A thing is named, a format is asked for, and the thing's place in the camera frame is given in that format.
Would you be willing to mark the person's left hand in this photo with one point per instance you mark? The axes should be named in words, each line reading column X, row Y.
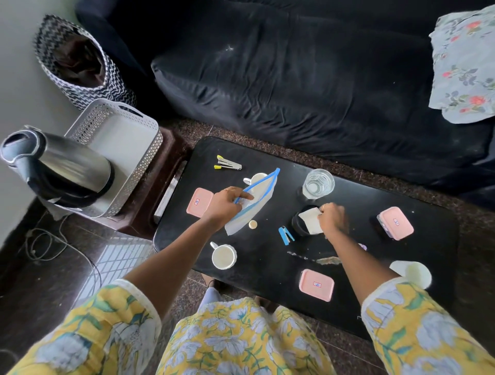
column 222, row 208

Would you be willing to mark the person's right hand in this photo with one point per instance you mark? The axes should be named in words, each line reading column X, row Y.
column 334, row 219

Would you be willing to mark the person's left thumb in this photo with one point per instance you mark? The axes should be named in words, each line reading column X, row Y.
column 244, row 197

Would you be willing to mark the person's right fingers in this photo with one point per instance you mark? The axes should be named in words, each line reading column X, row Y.
column 324, row 218

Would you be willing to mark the clear blue-zip plastic bag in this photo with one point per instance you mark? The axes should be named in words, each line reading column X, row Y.
column 255, row 204

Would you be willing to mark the person's left forearm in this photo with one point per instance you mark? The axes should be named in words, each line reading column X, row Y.
column 174, row 262

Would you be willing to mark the person's right forearm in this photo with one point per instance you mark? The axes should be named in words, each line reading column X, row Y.
column 359, row 262

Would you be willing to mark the white ribbed mug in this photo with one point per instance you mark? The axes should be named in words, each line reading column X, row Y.
column 257, row 179
column 223, row 256

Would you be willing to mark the black round cup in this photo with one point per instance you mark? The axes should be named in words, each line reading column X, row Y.
column 297, row 228

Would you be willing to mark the small beige round cap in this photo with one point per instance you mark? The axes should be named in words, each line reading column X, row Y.
column 253, row 225

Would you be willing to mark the clear glass of water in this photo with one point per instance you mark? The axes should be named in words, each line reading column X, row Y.
column 318, row 184

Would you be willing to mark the yellow and grey stapler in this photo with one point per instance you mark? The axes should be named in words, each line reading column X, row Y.
column 229, row 163

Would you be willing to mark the blue stapler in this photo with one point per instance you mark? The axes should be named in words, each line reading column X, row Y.
column 286, row 235

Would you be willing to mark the metal spoon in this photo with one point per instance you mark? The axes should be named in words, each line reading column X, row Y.
column 328, row 261

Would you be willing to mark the pink container lid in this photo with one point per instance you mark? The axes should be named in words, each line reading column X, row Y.
column 199, row 202

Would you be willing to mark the pink lidded container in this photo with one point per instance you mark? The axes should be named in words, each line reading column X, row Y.
column 395, row 223
column 316, row 285

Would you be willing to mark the brown plastic stool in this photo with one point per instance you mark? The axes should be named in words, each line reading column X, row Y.
column 143, row 221

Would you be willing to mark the white plastic cup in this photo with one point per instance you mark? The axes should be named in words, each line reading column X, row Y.
column 412, row 273

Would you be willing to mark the white perforated plastic basket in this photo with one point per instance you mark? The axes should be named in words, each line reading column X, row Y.
column 123, row 135

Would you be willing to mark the dark blue sofa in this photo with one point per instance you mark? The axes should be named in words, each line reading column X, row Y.
column 309, row 77

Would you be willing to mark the steel electric kettle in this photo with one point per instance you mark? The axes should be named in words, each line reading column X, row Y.
column 73, row 166

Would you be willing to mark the black white zigzag basket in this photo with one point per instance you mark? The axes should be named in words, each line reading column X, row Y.
column 112, row 83

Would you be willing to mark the floral light blue cloth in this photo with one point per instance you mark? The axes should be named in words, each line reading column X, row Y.
column 464, row 65

